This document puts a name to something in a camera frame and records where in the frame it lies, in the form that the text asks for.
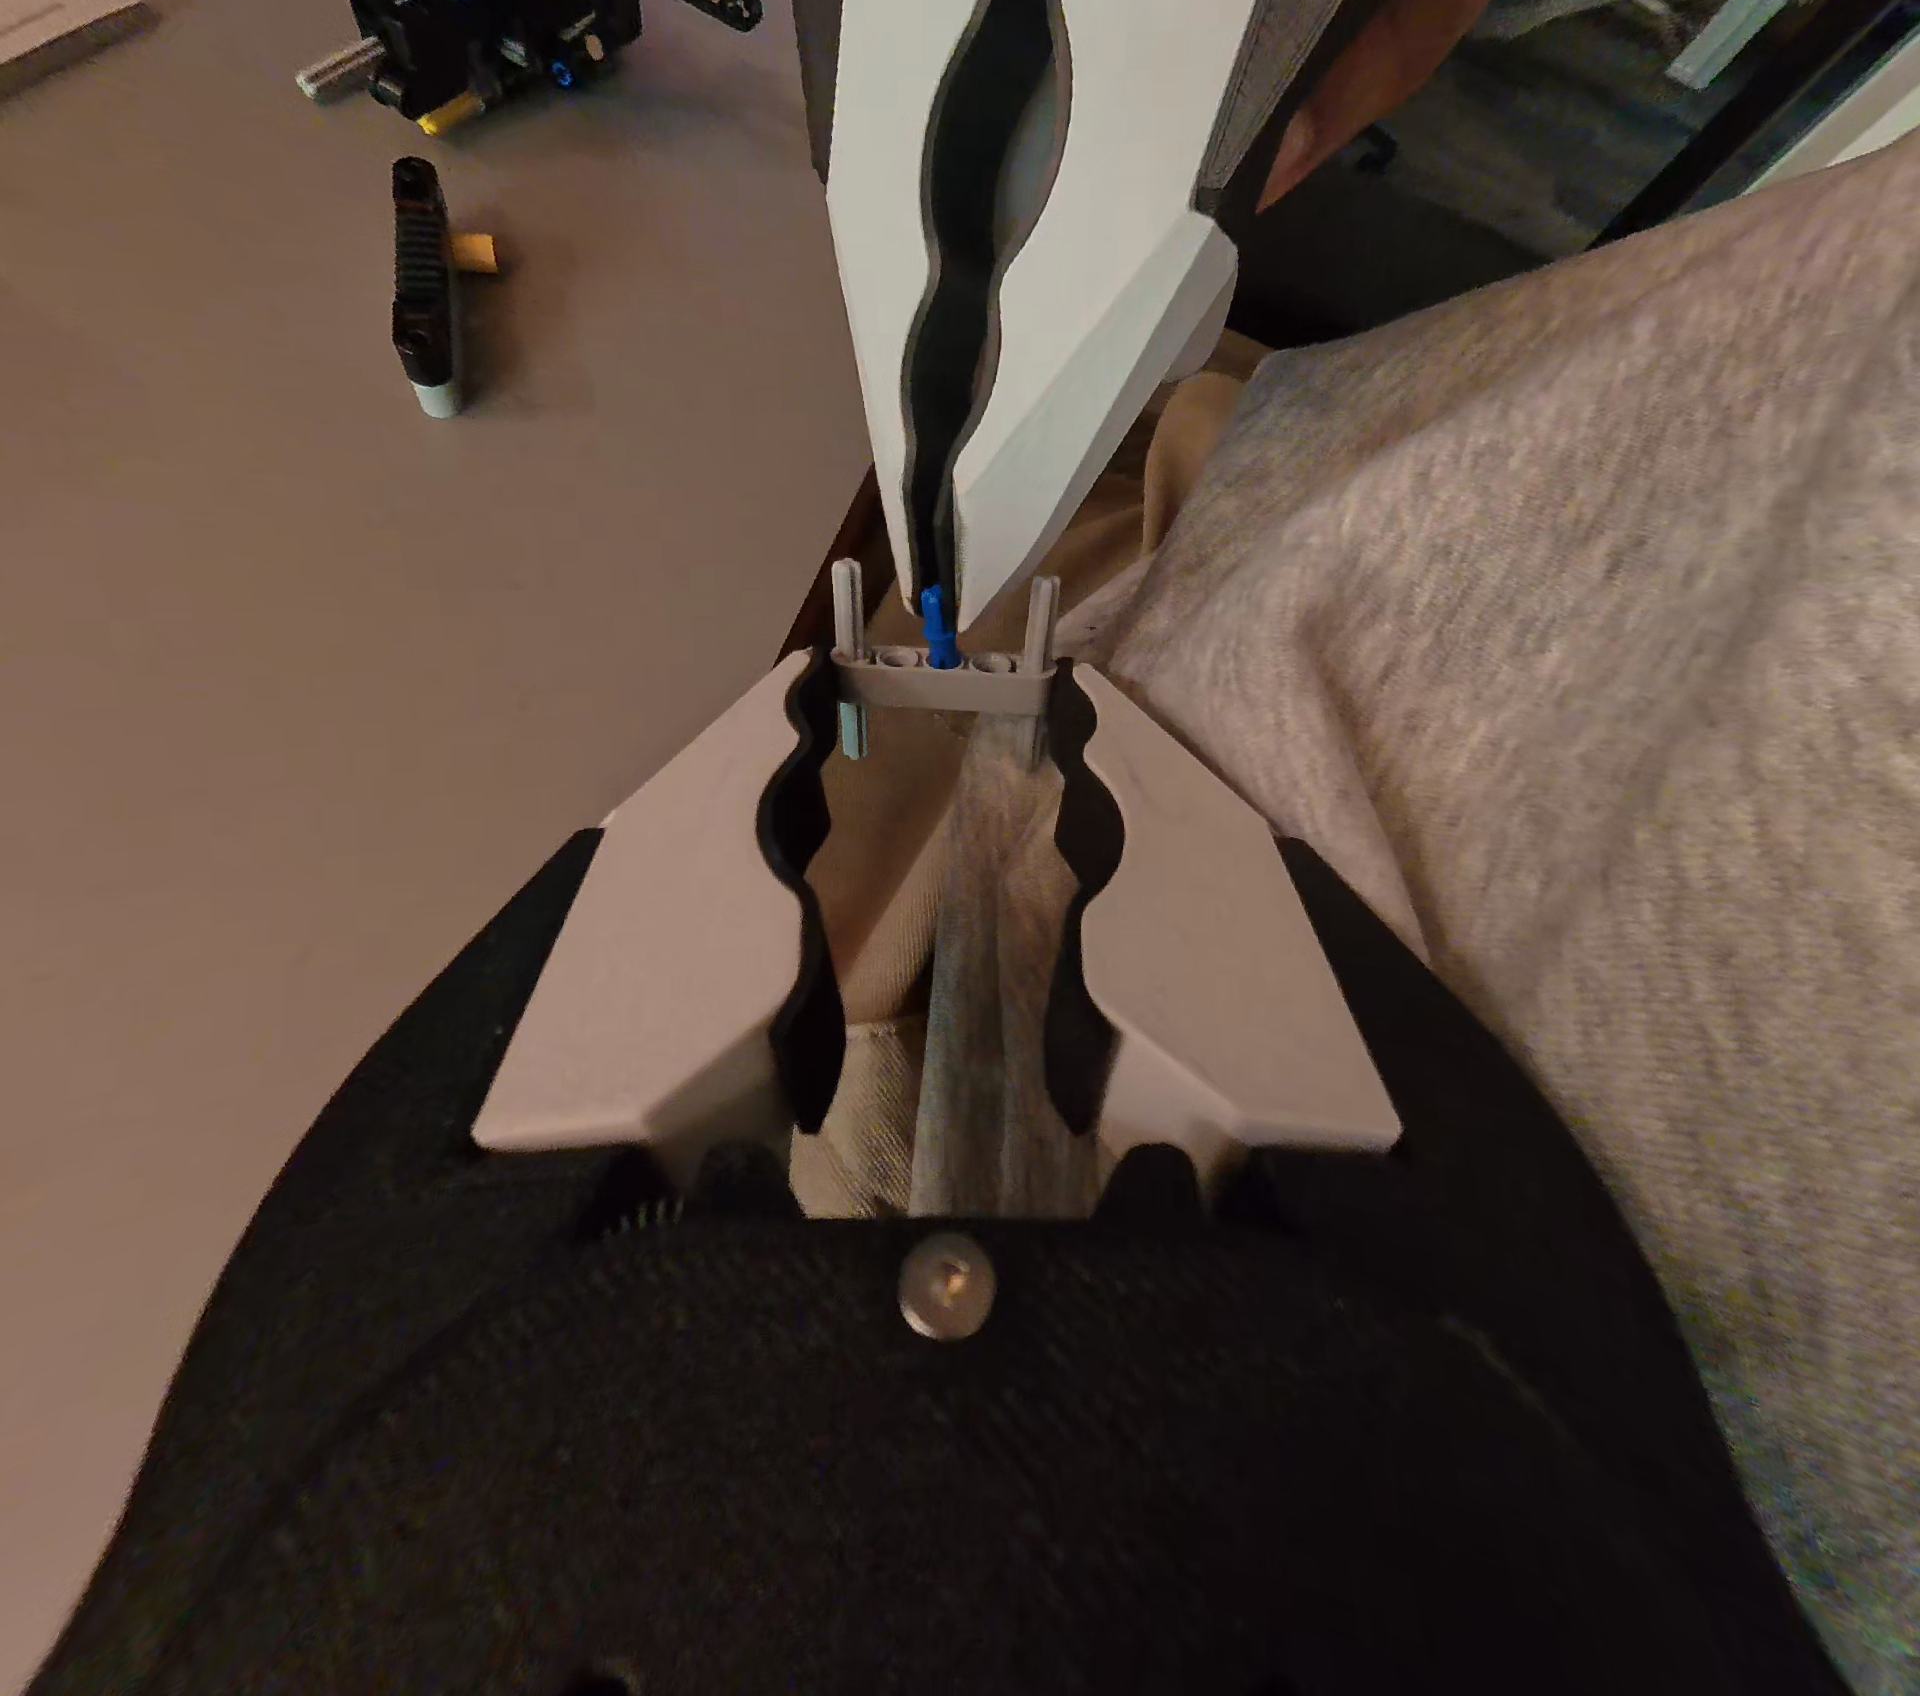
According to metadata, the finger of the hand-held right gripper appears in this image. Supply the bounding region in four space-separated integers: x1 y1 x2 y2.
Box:
942 0 1481 627
785 0 1004 610

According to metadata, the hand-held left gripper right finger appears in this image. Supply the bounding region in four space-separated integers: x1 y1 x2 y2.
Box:
1042 661 1406 1181

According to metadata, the black lego rack with pin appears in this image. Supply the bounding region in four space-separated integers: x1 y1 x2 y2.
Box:
387 154 507 421

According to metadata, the grey lego beam with axles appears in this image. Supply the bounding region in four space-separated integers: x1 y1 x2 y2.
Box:
830 554 1064 769

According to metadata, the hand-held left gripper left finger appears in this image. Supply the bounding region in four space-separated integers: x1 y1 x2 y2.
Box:
469 646 850 1181

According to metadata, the lego instruction booklet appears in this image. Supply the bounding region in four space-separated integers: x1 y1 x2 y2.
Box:
0 0 161 102

